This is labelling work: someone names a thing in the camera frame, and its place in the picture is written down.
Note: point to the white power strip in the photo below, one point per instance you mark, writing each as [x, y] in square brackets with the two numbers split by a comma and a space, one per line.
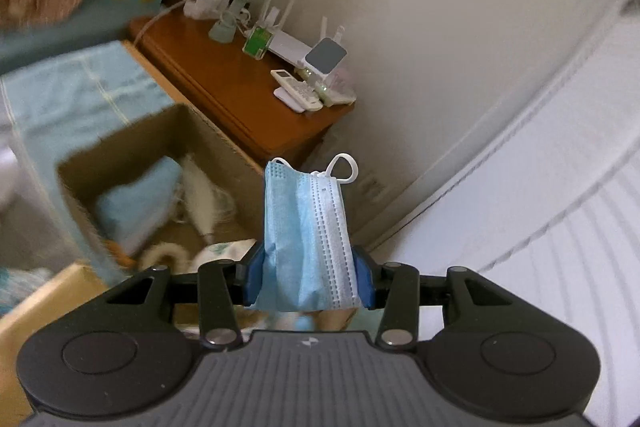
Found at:
[205, 4]

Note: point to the cardboard box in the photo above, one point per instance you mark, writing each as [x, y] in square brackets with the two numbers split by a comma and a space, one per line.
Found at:
[165, 132]

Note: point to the teal bed sheet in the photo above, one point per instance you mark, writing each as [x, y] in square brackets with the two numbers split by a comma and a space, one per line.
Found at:
[50, 32]

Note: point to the small green box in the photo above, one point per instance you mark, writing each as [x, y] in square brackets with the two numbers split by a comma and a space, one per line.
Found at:
[257, 42]

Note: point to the white plush toy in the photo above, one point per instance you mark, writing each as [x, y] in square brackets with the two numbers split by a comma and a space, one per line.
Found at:
[205, 202]

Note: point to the white router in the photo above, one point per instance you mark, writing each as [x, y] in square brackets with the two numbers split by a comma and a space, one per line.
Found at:
[285, 42]

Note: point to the wooden nightstand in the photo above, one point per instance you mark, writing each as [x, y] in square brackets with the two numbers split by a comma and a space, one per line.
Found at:
[235, 97]

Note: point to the white remote control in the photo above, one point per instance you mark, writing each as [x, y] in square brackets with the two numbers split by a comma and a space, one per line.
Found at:
[295, 89]

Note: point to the beige plush toy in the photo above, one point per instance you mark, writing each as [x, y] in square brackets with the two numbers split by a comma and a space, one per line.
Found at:
[165, 254]

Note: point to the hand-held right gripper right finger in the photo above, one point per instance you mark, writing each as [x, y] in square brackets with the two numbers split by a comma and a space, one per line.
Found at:
[365, 278]

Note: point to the white louvered closet door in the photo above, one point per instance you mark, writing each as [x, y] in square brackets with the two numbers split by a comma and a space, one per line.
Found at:
[525, 207]

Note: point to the wide blue face mask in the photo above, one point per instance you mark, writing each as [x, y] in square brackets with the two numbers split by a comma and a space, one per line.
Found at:
[135, 207]

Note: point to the white stand with grey screen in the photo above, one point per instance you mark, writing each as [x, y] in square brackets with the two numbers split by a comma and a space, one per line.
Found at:
[325, 57]

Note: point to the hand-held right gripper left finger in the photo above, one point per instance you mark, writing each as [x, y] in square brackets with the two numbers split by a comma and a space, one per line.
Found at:
[252, 278]

